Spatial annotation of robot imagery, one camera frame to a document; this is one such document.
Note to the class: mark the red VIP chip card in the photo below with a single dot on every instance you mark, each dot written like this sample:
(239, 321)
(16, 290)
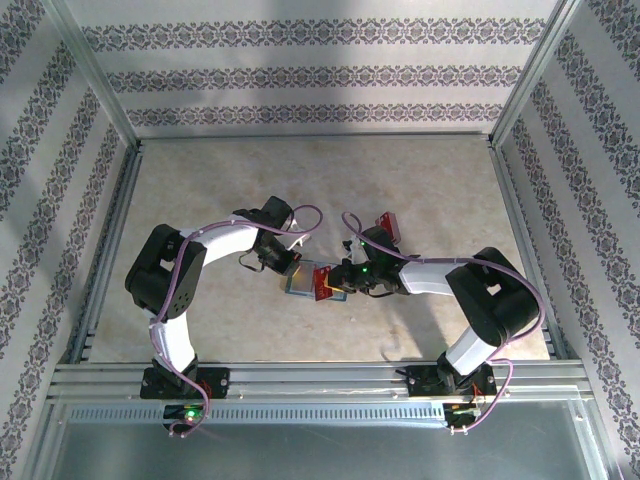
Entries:
(322, 287)

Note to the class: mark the teal card holder wallet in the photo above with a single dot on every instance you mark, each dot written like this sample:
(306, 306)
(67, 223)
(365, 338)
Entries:
(302, 280)

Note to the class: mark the clear acrylic card stand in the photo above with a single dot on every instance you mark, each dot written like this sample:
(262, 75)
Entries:
(397, 235)

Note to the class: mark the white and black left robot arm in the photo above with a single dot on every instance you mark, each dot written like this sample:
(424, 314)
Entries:
(225, 240)

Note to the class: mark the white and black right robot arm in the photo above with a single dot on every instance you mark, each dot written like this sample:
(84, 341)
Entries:
(425, 277)

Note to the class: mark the grey metal panel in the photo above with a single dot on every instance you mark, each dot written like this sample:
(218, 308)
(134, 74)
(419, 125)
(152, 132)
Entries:
(320, 455)

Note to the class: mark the aluminium cross rail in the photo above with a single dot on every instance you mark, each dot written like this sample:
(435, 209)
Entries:
(320, 136)

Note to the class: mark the aluminium mounting rail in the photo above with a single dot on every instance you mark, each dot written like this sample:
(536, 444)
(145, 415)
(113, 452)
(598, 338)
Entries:
(320, 380)

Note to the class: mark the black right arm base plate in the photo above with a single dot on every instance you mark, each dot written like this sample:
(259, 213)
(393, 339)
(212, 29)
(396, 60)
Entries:
(420, 382)

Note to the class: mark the aluminium side rail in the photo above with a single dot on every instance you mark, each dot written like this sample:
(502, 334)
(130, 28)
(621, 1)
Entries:
(112, 250)
(525, 250)

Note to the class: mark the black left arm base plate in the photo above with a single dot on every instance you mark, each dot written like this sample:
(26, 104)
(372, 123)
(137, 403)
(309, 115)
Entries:
(220, 382)

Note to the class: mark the aluminium frame post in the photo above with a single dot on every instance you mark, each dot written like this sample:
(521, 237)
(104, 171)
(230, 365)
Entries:
(97, 65)
(534, 65)

